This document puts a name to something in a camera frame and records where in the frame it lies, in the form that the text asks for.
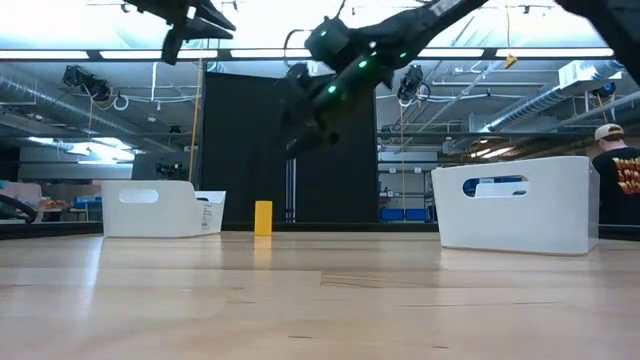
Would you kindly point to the yellow long block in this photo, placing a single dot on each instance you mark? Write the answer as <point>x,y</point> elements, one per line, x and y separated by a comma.
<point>263,218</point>

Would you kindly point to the person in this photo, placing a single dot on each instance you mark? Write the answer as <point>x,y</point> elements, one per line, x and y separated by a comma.
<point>617,175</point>

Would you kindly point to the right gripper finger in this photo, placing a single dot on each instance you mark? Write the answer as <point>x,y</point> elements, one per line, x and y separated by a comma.
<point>320,142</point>
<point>307,140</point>

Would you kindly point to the blue storage crates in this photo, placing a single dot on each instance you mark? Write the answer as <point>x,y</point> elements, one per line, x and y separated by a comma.
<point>404,215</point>

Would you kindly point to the silver ventilation duct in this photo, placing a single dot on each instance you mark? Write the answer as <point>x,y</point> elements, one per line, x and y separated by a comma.
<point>530,107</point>
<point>50,102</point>

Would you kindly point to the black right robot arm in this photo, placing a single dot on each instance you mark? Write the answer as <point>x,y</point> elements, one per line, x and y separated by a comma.
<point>430,22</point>

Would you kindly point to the black partition panel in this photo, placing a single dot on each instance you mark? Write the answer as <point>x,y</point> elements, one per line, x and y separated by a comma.
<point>240,150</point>

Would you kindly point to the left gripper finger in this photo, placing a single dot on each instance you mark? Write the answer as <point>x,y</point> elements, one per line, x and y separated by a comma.
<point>210,30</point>
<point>217,14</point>

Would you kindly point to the white plastic bin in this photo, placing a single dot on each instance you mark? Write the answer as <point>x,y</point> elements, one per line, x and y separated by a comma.
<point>150,215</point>
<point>515,225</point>

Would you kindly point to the black ceiling-hung device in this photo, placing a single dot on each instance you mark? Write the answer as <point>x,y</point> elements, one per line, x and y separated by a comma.
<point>85,82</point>
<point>412,82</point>

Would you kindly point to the black metal table frame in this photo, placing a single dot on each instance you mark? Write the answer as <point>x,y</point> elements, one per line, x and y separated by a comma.
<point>325,227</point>

